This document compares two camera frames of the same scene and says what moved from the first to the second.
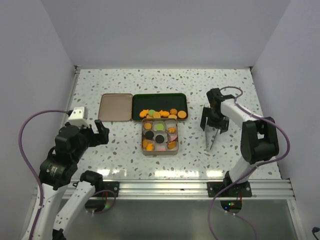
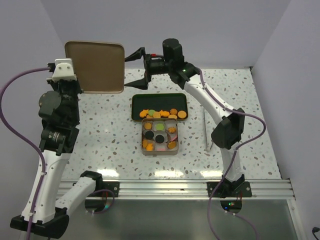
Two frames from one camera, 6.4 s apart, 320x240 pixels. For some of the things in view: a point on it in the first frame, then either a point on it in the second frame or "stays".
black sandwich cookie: (159, 138) stays
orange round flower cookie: (148, 126) stays
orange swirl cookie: (172, 129) stays
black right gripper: (223, 125) → (142, 83)
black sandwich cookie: (149, 134) stays
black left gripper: (102, 131) → (55, 84)
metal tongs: (206, 138) stays
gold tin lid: (115, 107) → (99, 67)
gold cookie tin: (160, 136) stays
